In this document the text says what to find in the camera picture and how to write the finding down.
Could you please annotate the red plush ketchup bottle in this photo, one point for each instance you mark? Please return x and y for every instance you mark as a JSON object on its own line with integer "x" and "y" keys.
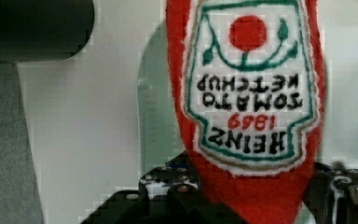
{"x": 248, "y": 87}

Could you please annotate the black frying pan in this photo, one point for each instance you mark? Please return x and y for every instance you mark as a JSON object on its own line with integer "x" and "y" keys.
{"x": 40, "y": 30}

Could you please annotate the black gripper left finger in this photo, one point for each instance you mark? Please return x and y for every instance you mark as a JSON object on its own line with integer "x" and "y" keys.
{"x": 169, "y": 194}

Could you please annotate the green oval strainer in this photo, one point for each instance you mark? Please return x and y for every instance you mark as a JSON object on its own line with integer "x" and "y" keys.
{"x": 160, "y": 139}

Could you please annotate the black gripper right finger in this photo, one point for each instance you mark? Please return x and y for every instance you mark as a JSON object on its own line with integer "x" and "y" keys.
{"x": 332, "y": 194}

